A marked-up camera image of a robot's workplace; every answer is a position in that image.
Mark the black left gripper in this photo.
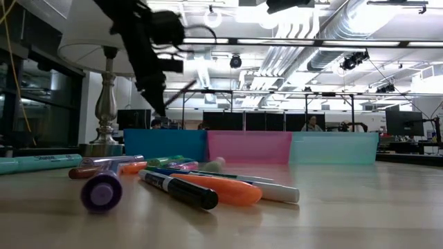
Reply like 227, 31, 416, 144
125, 37, 168, 118

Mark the pink dry erase marker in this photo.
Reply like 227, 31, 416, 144
163, 79, 199, 107

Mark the blue plastic bin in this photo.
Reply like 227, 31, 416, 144
123, 128, 209, 163

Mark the purple slim highlighter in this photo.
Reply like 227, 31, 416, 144
165, 158, 195, 167

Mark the purple chunky highlighter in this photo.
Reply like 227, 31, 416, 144
80, 159, 123, 214
80, 154, 145, 167

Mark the pink slim highlighter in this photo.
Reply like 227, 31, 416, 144
172, 160, 199, 171

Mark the light green chunky highlighter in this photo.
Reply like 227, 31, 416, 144
202, 156, 226, 174

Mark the black dry erase marker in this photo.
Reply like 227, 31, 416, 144
138, 169, 219, 211

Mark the brown dry erase marker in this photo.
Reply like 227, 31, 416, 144
68, 166, 105, 180

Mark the teal chunky highlighter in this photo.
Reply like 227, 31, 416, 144
0, 153, 83, 176

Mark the black monitor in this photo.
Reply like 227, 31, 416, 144
384, 110, 425, 138
116, 109, 152, 131

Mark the white shade table lamp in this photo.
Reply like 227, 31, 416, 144
57, 0, 146, 157

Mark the black partition row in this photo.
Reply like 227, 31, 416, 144
202, 111, 327, 133

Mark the round ceiling light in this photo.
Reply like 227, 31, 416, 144
203, 7, 223, 29

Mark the dark glass partition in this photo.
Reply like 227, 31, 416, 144
0, 33, 87, 150

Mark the pink plastic bin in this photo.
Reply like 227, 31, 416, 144
206, 130, 293, 165

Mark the black overhead light bar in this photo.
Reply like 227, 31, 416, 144
182, 37, 443, 48

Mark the aqua plastic bin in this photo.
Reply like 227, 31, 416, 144
289, 131, 380, 165

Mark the black spotlight cluster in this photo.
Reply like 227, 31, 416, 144
339, 50, 370, 72

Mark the black desk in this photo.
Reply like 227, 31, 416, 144
377, 136, 443, 166

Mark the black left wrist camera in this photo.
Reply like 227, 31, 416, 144
157, 57, 185, 75

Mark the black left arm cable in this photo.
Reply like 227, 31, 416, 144
178, 23, 218, 55

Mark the black metal workstation frame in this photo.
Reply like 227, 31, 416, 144
181, 89, 356, 132

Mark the yellow hanging cable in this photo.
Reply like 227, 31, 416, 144
0, 0, 38, 147

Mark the silver ventilation duct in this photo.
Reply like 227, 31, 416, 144
306, 0, 392, 73

